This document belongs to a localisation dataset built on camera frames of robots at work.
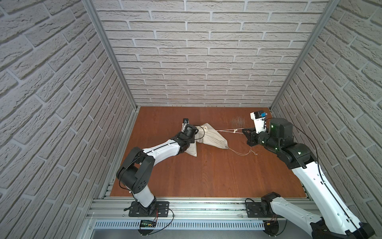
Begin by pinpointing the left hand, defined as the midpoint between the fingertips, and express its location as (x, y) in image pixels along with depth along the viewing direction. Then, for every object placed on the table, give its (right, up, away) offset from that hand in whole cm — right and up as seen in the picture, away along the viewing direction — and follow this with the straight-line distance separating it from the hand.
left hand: (185, 130), depth 93 cm
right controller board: (+44, -46, -22) cm, 68 cm away
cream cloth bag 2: (+4, -12, -4) cm, 13 cm away
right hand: (+28, +2, -26) cm, 38 cm away
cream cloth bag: (+14, -3, -1) cm, 15 cm away
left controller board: (-17, -45, -22) cm, 53 cm away
